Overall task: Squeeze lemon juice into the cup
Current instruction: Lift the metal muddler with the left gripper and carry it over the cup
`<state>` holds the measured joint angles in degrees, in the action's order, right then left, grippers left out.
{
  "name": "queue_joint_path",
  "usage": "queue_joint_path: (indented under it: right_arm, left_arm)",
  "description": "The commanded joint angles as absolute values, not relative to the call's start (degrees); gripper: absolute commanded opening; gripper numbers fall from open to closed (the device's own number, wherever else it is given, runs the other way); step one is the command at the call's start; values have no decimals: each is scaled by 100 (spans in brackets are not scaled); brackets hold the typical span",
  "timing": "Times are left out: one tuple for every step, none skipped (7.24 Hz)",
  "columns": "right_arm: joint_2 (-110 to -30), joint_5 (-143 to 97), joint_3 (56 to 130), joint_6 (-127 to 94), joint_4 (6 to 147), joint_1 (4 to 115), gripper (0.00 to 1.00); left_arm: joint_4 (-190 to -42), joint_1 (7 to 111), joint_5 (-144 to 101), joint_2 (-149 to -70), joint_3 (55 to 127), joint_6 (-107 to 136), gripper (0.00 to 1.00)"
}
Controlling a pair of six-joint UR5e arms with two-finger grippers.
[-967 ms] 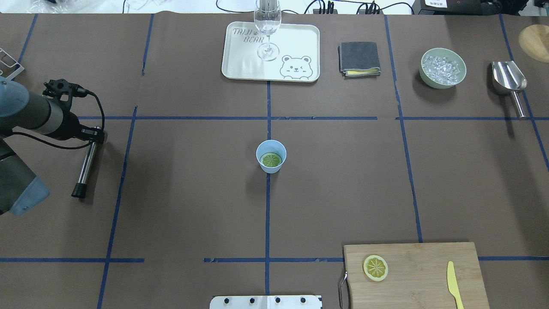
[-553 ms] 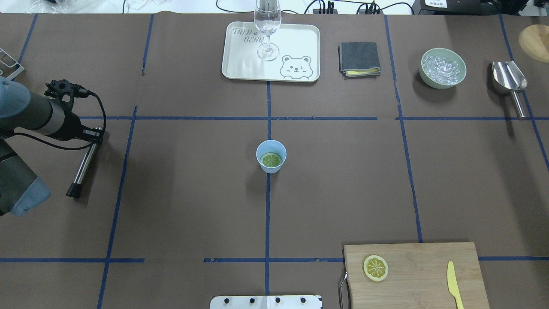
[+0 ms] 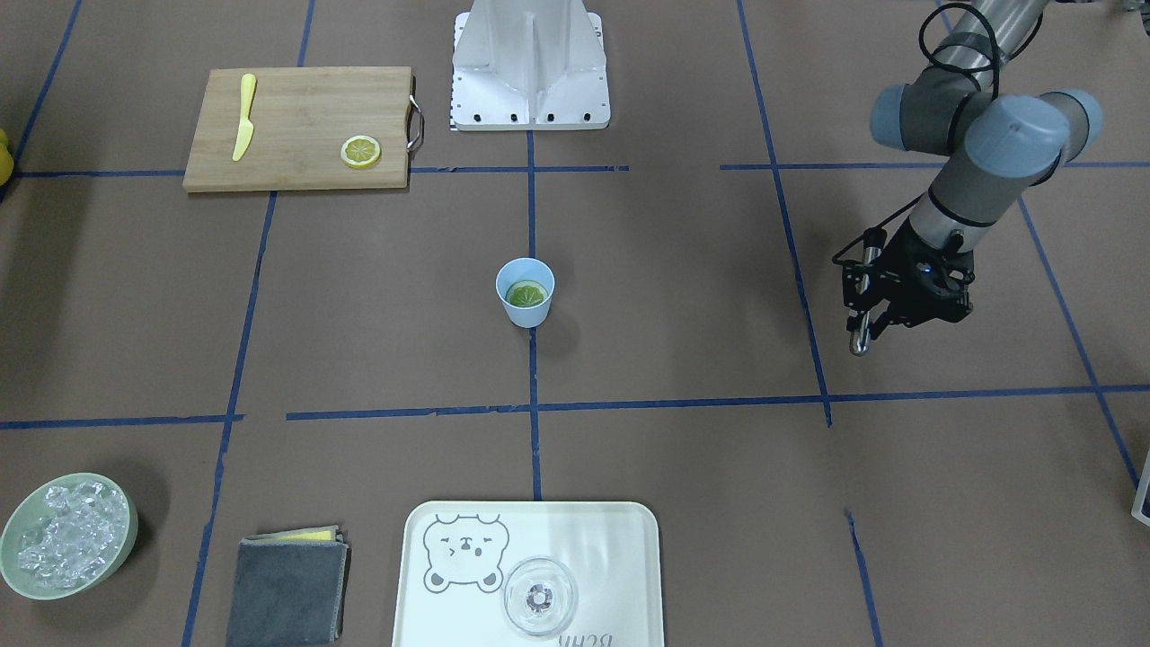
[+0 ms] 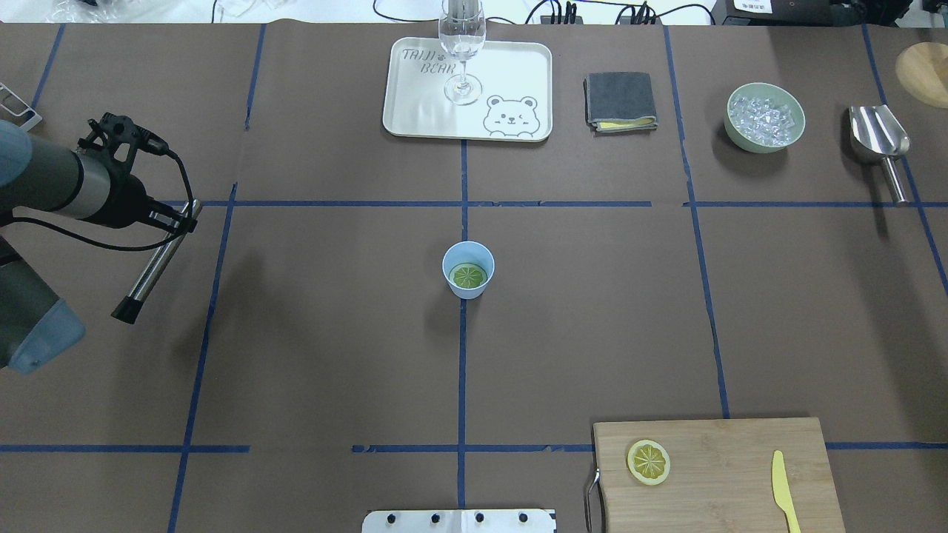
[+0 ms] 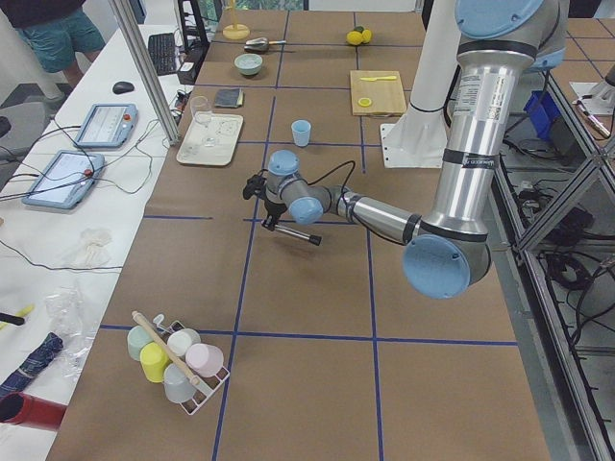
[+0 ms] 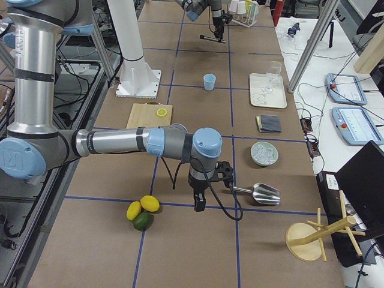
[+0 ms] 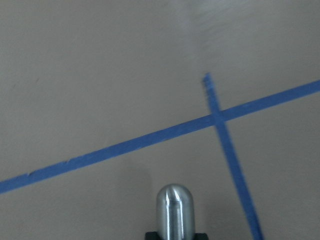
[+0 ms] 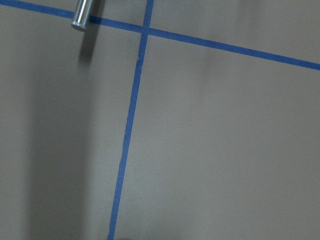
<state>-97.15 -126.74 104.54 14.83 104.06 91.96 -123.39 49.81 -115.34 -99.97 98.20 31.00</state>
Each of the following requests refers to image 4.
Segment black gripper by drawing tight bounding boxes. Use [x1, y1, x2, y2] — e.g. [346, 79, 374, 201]
[74, 113, 198, 236]

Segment steel muddler black tip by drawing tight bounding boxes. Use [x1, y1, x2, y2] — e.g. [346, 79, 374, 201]
[111, 234, 186, 324]

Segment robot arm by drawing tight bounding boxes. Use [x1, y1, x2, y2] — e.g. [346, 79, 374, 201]
[1, 113, 202, 375]

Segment light blue paper cup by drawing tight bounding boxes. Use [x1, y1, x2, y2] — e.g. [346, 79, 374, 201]
[441, 241, 495, 300]

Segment clear glass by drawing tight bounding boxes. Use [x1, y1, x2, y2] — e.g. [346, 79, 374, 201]
[438, 1, 487, 106]

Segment white bear tray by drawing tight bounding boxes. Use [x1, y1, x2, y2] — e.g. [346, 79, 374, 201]
[382, 37, 554, 142]

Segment grey folded cloth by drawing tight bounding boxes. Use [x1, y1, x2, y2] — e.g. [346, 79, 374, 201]
[584, 72, 659, 134]

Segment green bowl of ice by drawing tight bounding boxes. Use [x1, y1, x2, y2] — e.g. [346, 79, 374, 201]
[724, 82, 807, 154]

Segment bamboo cutting board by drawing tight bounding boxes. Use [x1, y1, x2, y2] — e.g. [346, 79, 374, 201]
[592, 418, 844, 532]

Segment yellow plastic knife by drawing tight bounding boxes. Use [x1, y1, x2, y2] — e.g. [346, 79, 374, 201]
[771, 449, 801, 533]

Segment steel ice scoop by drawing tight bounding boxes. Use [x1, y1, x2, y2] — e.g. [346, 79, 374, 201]
[849, 104, 910, 208]

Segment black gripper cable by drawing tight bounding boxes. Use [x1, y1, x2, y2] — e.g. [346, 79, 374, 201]
[7, 144, 195, 254]

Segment white wire cup rack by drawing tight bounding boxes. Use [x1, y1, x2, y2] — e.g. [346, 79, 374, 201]
[1, 82, 43, 131]

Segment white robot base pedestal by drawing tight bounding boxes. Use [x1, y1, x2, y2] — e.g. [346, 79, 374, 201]
[361, 509, 558, 532]

